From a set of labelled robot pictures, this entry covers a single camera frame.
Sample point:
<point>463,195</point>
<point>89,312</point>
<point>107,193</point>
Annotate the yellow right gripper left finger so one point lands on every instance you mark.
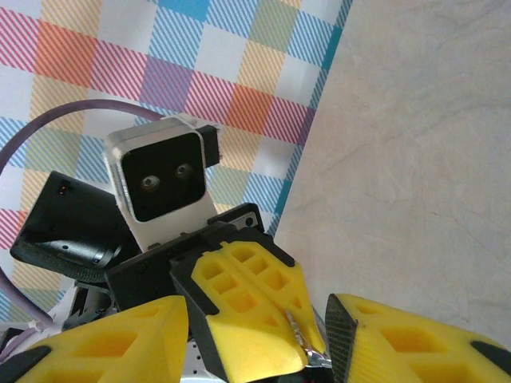
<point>151,359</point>

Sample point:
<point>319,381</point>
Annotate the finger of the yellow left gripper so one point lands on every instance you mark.
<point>275,275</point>
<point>247,343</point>

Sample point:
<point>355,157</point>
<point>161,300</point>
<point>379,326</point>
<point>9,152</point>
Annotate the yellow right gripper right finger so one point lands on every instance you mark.
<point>399,351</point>

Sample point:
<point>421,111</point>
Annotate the small metal key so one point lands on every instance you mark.
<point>295,329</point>

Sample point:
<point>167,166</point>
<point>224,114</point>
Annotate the metal padlock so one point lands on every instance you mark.
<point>317,359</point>

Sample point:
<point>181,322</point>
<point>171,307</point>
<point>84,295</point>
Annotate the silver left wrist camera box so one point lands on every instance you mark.
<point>163,175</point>

